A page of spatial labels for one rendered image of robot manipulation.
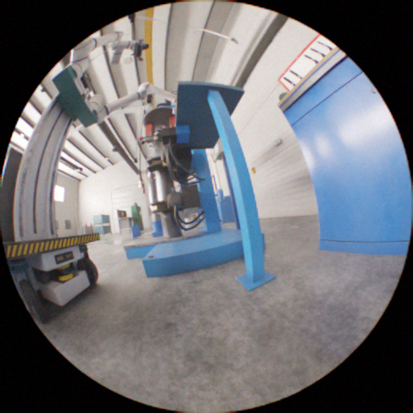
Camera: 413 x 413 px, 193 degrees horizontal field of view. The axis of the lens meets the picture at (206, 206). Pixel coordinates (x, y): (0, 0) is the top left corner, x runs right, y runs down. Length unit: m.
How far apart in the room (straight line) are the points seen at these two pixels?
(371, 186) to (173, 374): 0.85
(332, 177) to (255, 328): 0.68
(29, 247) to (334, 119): 1.28
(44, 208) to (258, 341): 1.17
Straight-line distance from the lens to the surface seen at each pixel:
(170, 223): 1.31
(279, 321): 0.41
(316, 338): 0.38
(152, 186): 2.79
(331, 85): 0.82
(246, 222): 0.46
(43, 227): 1.03
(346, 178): 0.69
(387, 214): 0.70
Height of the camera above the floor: 0.32
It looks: 4 degrees up
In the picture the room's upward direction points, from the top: 10 degrees counter-clockwise
